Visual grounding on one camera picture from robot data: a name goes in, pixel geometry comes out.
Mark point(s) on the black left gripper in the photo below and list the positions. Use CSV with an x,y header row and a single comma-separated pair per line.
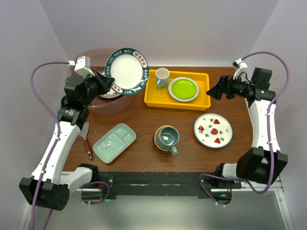
x,y
105,83

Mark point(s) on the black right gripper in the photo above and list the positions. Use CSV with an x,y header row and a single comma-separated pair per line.
x,y
225,86

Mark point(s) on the blue floral pattern plate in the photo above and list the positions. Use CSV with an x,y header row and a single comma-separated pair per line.
x,y
110,95

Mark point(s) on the teal rim lettered plate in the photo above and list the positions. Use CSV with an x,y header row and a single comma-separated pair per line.
x,y
129,69

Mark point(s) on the strawberry pattern white plate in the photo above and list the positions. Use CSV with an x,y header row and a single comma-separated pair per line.
x,y
213,130

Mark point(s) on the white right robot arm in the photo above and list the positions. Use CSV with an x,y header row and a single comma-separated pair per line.
x,y
264,162

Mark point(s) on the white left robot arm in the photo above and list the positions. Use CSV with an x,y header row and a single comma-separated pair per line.
x,y
47,187

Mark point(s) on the transparent pink plastic bin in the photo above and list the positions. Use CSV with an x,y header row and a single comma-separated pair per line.
x,y
102,107

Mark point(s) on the lime green small plate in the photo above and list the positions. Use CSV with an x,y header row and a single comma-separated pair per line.
x,y
184,88

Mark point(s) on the white scalloped plate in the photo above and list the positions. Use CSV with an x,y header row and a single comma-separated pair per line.
x,y
178,99

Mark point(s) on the yellow plastic tray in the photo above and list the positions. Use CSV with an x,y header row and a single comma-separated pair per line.
x,y
160,97

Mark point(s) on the light blue ceramic mug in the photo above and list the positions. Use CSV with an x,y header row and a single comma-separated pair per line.
x,y
162,77

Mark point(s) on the mint green divided dish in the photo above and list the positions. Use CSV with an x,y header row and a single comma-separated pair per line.
x,y
114,142

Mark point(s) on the teal glazed mug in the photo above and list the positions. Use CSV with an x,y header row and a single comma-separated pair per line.
x,y
170,135

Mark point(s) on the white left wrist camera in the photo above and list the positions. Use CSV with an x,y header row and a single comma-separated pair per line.
x,y
82,67

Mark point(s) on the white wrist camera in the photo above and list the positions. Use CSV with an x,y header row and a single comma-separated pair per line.
x,y
240,66
82,67

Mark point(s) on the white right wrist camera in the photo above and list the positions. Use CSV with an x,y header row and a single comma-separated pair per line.
x,y
240,66

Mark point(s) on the wooden handled metal scraper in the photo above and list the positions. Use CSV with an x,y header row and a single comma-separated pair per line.
x,y
83,133

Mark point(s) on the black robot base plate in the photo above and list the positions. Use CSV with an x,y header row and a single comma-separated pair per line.
x,y
160,184

